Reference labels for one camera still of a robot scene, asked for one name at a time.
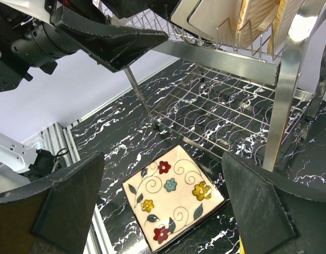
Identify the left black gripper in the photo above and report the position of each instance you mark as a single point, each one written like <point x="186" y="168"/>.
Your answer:
<point x="78" y="25"/>

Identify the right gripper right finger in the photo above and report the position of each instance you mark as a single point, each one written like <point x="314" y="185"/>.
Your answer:
<point x="273" y="213"/>

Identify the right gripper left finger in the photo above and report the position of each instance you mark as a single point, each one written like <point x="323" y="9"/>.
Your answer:
<point x="52" y="214"/>

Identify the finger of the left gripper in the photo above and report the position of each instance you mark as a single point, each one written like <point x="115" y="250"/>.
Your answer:
<point x="126" y="8"/>

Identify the orange polka dot plate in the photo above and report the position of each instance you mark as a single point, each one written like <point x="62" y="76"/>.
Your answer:
<point x="241" y="249"/>

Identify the grey square plate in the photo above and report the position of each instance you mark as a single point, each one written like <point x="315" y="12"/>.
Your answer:
<point x="212" y="20"/>

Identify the floral square plate dark rim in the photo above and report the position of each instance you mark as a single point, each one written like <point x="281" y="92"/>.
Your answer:
<point x="170" y="196"/>

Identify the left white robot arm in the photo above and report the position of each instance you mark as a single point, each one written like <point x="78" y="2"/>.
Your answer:
<point x="13" y="69"/>

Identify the steel two-tier dish rack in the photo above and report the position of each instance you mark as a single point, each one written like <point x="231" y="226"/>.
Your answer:
<point x="230" y="102"/>

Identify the black marble pattern mat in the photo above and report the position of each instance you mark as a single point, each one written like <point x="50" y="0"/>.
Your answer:
<point x="122" y="130"/>

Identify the woven yellow basket plate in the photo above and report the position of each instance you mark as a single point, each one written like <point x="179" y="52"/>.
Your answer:
<point x="254" y="17"/>
<point x="285" y="14"/>

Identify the rear woven yellow basket plate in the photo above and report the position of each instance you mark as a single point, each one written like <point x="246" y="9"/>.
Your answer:
<point x="285" y="14"/>

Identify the aluminium mounting rail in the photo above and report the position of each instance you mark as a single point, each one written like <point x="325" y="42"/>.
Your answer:
<point x="56" y="138"/>

